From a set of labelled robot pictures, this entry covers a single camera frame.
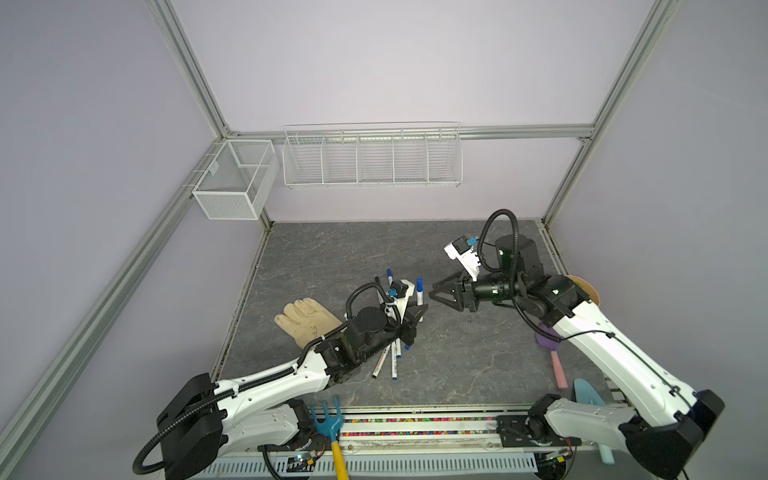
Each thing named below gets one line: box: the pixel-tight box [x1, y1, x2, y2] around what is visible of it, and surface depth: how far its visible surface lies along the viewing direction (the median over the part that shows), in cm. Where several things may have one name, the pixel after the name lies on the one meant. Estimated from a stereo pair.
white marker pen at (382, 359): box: [372, 344, 391, 379], surface depth 86 cm
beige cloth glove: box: [274, 297, 344, 349], surface depth 96 cm
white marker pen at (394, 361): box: [391, 341, 398, 381], surface depth 86 cm
